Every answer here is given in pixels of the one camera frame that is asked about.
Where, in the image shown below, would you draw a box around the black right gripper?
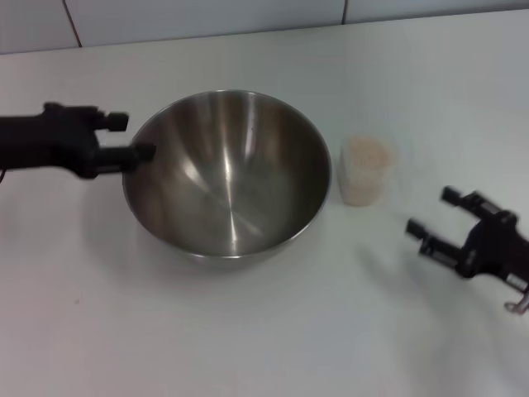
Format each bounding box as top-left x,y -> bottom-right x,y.
405,186 -> 529,287

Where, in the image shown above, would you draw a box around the clear plastic cup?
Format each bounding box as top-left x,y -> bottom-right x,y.
336,134 -> 400,207

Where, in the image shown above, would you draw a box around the right wrist cable with plug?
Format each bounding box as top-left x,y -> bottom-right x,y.
503,288 -> 529,317

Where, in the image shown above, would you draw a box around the stainless steel mixing bowl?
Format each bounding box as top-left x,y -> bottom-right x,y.
122,88 -> 333,273

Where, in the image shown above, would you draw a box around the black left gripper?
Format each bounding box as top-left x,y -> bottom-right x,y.
0,102 -> 157,181

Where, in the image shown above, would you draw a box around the white rice grains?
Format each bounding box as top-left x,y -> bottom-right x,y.
339,136 -> 393,205

